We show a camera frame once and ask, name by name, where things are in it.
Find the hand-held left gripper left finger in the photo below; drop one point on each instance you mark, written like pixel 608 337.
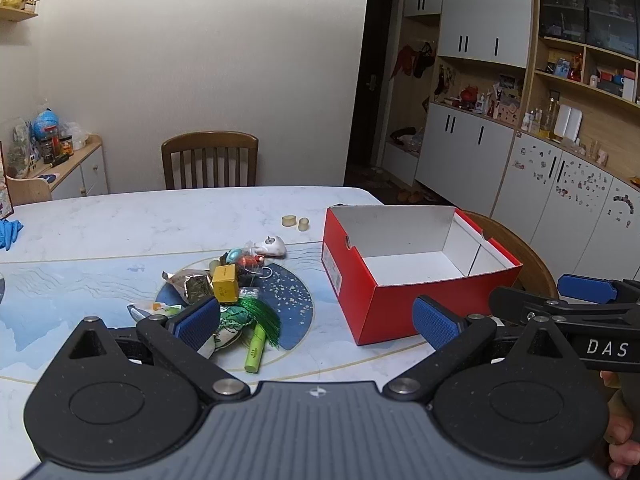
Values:
pixel 195 319

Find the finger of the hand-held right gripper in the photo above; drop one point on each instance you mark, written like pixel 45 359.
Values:
pixel 575 311
pixel 587 288

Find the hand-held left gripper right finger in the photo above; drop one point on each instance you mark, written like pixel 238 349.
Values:
pixel 435 322

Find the gold foil packet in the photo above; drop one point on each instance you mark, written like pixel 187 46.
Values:
pixel 192 287

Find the red shoe box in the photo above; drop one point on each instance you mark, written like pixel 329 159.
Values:
pixel 390 310

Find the small yellow box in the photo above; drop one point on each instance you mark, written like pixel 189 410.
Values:
pixel 225 282

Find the yellow-green tube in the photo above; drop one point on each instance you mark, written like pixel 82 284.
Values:
pixel 254 350

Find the teal oval toy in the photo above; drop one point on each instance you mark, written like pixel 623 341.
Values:
pixel 231 256

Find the person's right hand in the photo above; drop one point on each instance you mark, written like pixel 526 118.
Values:
pixel 625 462

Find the round-backed wooden chair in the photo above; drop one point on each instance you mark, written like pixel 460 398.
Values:
pixel 525 255

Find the white seal figurine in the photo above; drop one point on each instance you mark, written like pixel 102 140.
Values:
pixel 272 247

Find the blue printed table mat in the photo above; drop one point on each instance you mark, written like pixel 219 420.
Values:
pixel 75 285

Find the orange slipper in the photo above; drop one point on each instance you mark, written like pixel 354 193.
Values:
pixel 403 197
pixel 416 196

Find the white flat container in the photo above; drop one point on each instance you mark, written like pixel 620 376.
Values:
pixel 570 122

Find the yellow liquid bottle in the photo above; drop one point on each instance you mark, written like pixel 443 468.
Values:
pixel 551 119

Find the light wood side cabinet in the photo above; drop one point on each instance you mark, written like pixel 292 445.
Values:
pixel 90 175

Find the slatted wooden chair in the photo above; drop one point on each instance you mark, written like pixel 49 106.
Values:
pixel 210 139

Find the dark cloth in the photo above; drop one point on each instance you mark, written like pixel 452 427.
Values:
pixel 402 135

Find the blue glove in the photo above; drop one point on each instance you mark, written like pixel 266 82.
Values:
pixel 10 232

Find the small light wooden chair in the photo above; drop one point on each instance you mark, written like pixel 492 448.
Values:
pixel 27 189

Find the orange lidded jar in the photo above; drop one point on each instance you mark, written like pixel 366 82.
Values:
pixel 66 146

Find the clear plastic bag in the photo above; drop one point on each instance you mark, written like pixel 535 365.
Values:
pixel 79 132

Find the dark glass jar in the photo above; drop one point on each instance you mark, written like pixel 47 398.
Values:
pixel 49 147

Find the red toy on counter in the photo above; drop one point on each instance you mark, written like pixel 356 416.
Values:
pixel 468 95

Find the patterned paper bag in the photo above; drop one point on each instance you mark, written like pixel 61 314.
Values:
pixel 19 152

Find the blue plush toy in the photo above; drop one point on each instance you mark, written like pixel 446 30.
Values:
pixel 46 121

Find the black hanging bag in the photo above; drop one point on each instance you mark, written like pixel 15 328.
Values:
pixel 425 59

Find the red hanging bag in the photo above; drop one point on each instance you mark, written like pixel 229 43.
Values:
pixel 404 60

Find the white and wood cabinet unit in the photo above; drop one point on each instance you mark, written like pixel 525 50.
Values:
pixel 480 15

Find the dark door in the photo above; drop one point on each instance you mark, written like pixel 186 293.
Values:
pixel 370 35

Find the wooden wall shelf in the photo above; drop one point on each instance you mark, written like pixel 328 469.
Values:
pixel 17 12

